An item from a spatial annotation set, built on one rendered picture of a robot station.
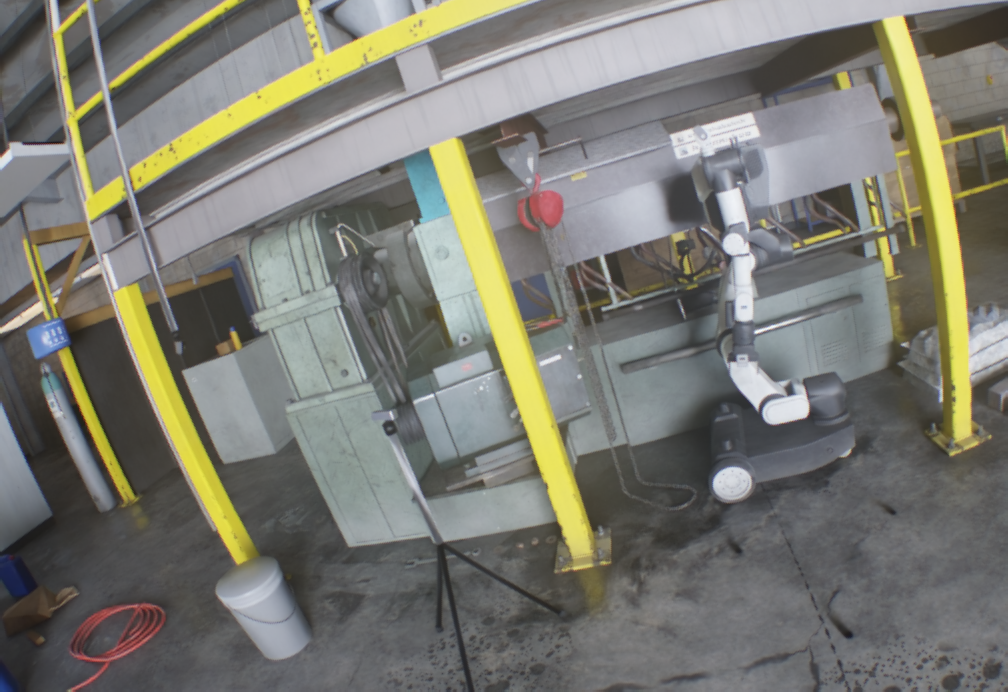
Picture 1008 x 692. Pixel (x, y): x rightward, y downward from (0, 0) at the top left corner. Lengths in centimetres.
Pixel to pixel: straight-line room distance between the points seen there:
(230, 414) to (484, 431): 355
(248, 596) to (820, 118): 341
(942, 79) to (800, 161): 664
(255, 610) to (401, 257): 183
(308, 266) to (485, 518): 144
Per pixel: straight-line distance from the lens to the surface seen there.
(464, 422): 245
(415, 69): 202
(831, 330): 314
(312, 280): 271
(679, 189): 286
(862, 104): 322
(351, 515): 307
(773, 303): 299
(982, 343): 305
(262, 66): 763
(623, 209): 283
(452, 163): 193
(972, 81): 986
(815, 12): 218
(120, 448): 639
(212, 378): 559
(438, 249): 299
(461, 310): 303
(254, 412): 543
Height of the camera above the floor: 141
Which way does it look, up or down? 10 degrees down
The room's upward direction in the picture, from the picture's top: 19 degrees counter-clockwise
